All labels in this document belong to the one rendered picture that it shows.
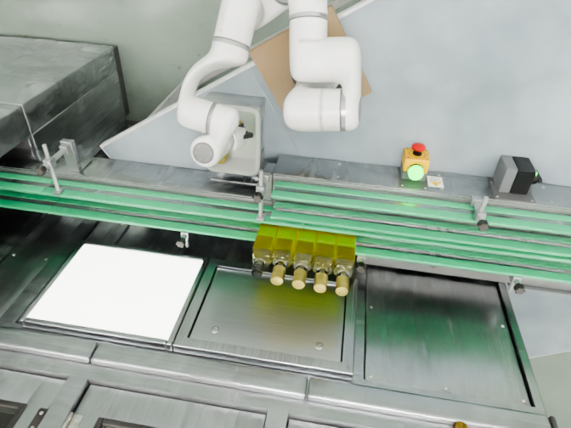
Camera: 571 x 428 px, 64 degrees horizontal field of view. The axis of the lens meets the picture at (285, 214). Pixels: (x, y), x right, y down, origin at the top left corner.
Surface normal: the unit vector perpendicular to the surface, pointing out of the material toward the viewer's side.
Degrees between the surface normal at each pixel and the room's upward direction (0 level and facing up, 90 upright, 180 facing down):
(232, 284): 90
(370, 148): 0
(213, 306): 90
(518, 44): 0
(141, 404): 90
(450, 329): 90
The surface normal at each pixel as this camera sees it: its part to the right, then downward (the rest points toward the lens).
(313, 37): 0.24, 0.14
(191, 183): 0.04, -0.80
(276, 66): -0.15, 0.58
